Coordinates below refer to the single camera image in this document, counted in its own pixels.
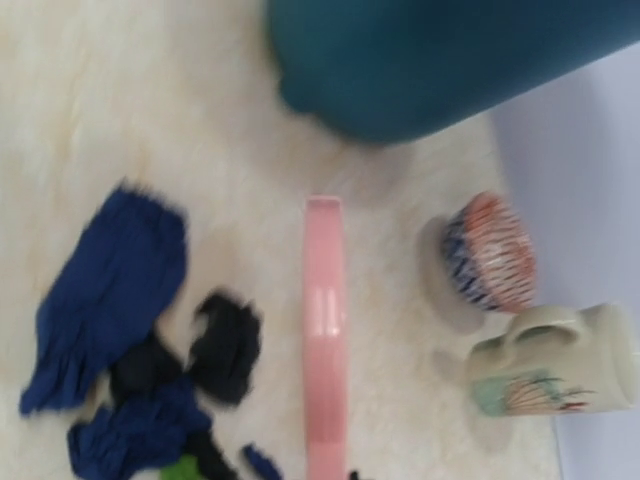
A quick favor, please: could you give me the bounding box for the pink hand brush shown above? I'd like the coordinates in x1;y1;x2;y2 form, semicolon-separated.
302;196;348;479

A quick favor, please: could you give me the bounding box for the pile of coloured scraps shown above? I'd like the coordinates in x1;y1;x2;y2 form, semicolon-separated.
67;290;261;479

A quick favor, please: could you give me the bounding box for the patterned small bowl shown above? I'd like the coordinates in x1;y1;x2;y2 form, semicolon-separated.
440;191;537;313

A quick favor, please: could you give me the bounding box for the teal plastic bucket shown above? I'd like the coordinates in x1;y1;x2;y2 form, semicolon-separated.
266;1;639;144

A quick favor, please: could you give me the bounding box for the large dark blue scrap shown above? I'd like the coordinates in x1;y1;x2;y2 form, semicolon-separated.
19;185;188;416

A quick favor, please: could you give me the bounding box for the beige ceramic mug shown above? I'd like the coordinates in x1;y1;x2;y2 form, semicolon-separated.
465;303;639;417

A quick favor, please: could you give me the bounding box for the green scrap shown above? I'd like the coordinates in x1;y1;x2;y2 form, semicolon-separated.
159;455;204;480

